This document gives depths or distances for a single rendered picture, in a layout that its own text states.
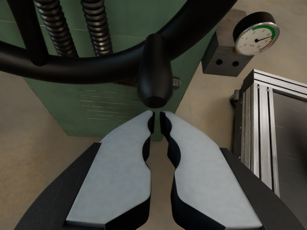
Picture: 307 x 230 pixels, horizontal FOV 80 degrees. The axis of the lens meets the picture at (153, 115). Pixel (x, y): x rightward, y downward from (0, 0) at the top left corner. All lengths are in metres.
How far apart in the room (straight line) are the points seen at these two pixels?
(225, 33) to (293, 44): 1.44
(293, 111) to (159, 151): 0.62
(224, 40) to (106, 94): 0.34
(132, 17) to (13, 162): 0.79
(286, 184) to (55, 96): 0.83
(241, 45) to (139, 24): 0.18
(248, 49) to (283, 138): 0.61
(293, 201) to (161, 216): 0.48
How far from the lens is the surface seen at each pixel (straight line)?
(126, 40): 0.40
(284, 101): 1.03
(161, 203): 0.85
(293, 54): 1.73
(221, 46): 0.38
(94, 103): 0.61
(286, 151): 0.90
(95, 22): 0.23
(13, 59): 0.22
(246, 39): 0.35
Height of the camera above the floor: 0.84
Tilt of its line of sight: 61 degrees down
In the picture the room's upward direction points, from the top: 15 degrees clockwise
